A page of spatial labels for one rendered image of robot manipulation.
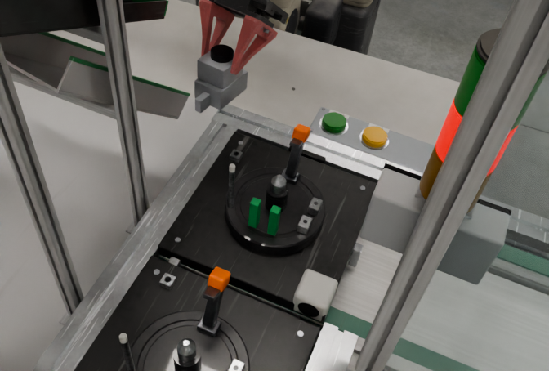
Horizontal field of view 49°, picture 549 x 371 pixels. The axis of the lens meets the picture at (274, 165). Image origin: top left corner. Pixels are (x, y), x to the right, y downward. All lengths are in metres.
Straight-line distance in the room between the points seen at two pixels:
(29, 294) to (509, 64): 0.74
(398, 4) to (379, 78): 1.85
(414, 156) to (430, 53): 1.87
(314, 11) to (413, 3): 1.56
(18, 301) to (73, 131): 0.34
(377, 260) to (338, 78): 0.47
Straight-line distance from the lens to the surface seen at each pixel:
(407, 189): 0.57
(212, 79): 0.80
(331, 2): 1.66
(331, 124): 0.99
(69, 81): 0.73
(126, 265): 0.84
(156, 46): 1.30
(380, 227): 0.58
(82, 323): 0.80
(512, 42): 0.39
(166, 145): 1.09
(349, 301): 0.86
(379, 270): 0.90
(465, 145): 0.44
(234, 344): 0.74
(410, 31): 2.94
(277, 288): 0.80
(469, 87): 0.45
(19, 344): 0.92
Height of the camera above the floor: 1.66
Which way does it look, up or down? 49 degrees down
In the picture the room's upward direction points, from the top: 7 degrees clockwise
